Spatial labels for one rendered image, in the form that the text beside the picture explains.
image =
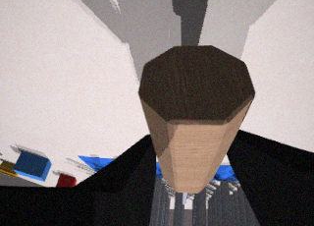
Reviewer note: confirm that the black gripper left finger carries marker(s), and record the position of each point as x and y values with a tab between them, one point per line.
120	194

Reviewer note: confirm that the red cube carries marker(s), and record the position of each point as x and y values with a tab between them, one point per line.
66	181

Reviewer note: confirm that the blue flat strip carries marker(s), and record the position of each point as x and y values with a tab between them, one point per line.
224	172

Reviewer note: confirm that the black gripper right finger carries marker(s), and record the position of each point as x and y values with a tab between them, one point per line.
277	179

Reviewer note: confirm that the blue block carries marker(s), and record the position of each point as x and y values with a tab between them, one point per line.
32	166

